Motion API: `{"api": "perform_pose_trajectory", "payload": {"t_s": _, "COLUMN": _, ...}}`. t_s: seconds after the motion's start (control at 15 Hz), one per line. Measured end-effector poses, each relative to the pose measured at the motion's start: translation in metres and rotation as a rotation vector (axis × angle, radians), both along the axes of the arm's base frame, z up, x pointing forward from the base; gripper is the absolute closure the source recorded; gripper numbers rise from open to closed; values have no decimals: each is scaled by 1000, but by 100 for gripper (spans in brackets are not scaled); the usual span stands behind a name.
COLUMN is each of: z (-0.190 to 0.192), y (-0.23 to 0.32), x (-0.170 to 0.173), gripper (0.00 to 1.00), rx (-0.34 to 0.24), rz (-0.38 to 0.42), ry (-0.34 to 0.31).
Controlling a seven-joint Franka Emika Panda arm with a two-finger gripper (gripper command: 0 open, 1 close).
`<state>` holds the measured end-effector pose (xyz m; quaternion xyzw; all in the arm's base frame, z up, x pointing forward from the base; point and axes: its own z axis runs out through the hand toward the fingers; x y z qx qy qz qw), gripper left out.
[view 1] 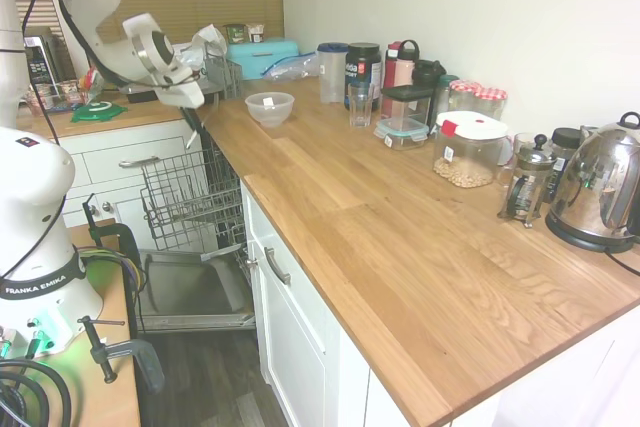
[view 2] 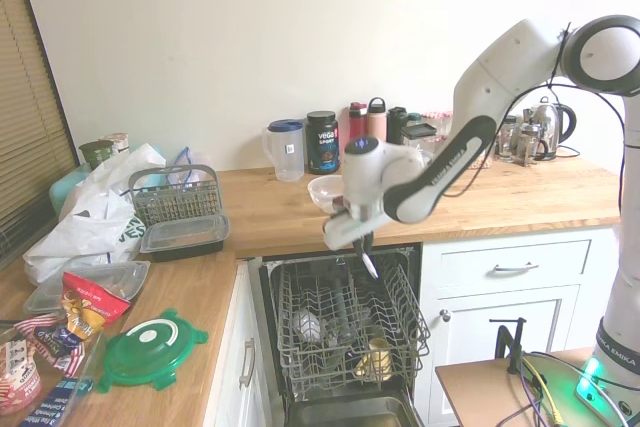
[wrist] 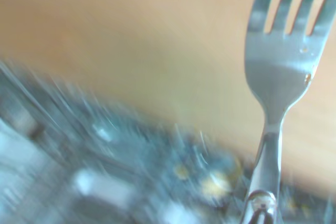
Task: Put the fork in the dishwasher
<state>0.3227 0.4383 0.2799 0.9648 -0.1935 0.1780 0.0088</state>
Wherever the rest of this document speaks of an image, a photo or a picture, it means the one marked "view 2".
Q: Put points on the pink water bottle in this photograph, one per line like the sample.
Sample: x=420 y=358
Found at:
x=377 y=122

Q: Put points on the black clamp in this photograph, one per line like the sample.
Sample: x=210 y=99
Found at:
x=514 y=347

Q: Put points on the glass french press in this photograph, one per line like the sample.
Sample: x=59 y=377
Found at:
x=529 y=144

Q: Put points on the steel electric kettle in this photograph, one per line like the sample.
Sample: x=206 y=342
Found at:
x=550 y=124

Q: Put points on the yellow cup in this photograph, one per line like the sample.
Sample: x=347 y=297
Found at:
x=375 y=359

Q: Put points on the blue snack packet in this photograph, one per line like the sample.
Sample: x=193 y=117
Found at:
x=55 y=404

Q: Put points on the clear glass in rack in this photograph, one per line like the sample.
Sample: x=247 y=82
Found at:
x=306 y=324

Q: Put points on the red water bottle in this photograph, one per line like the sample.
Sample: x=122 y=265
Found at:
x=356 y=122

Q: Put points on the black Vega protein tub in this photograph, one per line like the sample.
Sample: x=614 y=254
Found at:
x=322 y=142

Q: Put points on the green container lid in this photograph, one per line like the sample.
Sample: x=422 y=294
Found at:
x=145 y=352

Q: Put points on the pink snack bag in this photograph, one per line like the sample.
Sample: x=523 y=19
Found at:
x=17 y=377

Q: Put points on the clear pitcher with blue lid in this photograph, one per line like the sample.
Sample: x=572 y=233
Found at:
x=287 y=152

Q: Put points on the clear plastic bowl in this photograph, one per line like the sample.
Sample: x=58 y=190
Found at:
x=325 y=192

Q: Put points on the clear zip bag blue seal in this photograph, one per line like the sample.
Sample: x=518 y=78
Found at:
x=185 y=159

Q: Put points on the clear plastic takeout container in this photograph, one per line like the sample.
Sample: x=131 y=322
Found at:
x=45 y=297

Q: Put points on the tan window blind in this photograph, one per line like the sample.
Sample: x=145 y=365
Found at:
x=25 y=122

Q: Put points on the red white striped popcorn bag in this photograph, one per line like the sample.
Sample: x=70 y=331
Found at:
x=50 y=339

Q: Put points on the dark green water bottle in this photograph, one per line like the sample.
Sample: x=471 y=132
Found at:
x=396 y=127

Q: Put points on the teal plastic container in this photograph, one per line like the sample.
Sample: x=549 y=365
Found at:
x=62 y=189

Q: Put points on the glass baking dish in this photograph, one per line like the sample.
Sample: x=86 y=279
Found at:
x=85 y=372

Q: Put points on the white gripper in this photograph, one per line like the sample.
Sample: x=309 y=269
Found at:
x=350 y=229

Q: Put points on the black takeout container clear lid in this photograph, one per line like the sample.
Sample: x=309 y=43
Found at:
x=182 y=239

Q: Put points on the dark green cup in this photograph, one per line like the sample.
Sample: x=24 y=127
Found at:
x=93 y=154

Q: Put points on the clear glass jar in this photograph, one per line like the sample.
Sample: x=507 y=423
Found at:
x=507 y=139

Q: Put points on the black dishwasher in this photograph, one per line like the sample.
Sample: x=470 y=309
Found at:
x=350 y=409

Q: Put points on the clear container with black lid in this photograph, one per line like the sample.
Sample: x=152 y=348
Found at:
x=417 y=131

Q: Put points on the white plastic shopping bag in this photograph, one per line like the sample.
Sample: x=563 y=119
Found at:
x=90 y=227

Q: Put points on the jar with red checked lid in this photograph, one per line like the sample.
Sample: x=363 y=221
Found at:
x=434 y=119
x=448 y=117

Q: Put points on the white cabinet door with knob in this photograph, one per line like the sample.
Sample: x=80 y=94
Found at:
x=490 y=347

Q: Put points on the wooden robot mounting board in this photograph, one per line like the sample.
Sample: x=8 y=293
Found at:
x=475 y=392

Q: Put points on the red snack bag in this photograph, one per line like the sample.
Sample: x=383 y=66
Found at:
x=92 y=307

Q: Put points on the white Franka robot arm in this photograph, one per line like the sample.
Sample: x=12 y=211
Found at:
x=500 y=72

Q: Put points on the grey dishwasher cutlery basket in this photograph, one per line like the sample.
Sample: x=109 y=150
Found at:
x=175 y=197

